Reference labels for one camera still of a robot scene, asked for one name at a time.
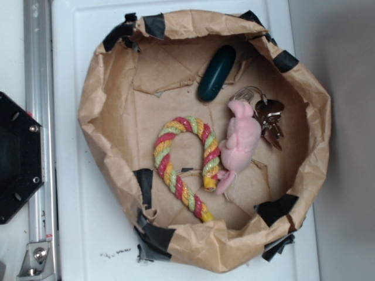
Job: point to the multicolored twisted rope toy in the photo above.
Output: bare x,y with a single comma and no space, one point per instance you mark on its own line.
211,162

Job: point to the brown paper bag bin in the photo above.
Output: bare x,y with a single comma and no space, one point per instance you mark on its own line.
145,73

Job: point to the pink plush mouse toy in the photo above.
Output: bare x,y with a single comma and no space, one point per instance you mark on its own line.
243,135

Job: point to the dark green oval case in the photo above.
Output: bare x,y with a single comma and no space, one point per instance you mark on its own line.
216,73

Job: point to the silver key bunch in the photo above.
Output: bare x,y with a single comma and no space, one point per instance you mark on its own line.
267,113

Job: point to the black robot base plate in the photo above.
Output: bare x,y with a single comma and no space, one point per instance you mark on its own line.
21,158

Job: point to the metal corner bracket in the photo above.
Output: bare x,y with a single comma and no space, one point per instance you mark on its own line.
38,262

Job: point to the aluminium extrusion rail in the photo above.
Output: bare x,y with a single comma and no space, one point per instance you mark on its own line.
43,217

